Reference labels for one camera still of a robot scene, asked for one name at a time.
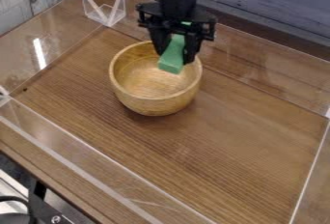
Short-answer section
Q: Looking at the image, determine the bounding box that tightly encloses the clear acrylic corner bracket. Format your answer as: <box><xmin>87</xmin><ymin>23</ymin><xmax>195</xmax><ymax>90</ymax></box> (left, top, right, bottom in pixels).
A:
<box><xmin>83</xmin><ymin>0</ymin><xmax>127</xmax><ymax>27</ymax></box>

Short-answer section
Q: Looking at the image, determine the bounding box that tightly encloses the black cable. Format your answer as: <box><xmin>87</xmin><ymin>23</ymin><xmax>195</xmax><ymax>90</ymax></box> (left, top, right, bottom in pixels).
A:
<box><xmin>0</xmin><ymin>195</ymin><xmax>40</xmax><ymax>224</ymax></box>

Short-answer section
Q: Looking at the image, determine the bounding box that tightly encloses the clear acrylic front wall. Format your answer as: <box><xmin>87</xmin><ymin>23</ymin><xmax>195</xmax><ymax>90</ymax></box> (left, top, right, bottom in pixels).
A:
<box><xmin>0</xmin><ymin>86</ymin><xmax>215</xmax><ymax>224</ymax></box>

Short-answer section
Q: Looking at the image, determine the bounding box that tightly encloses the green rectangular block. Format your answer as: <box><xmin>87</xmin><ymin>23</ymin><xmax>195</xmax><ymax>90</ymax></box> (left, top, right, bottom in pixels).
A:
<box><xmin>159</xmin><ymin>32</ymin><xmax>186</xmax><ymax>74</ymax></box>

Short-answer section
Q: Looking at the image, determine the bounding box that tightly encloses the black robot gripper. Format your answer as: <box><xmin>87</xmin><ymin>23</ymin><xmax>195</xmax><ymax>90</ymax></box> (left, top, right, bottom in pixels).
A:
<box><xmin>137</xmin><ymin>0</ymin><xmax>217</xmax><ymax>65</ymax></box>

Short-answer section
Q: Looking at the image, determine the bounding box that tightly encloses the black table leg mount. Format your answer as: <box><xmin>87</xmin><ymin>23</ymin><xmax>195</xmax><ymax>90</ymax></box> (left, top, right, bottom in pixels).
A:
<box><xmin>28</xmin><ymin>180</ymin><xmax>75</xmax><ymax>224</ymax></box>

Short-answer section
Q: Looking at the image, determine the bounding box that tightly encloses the brown wooden bowl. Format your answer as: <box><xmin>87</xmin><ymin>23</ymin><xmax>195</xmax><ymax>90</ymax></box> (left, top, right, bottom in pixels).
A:
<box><xmin>109</xmin><ymin>41</ymin><xmax>202</xmax><ymax>116</ymax></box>

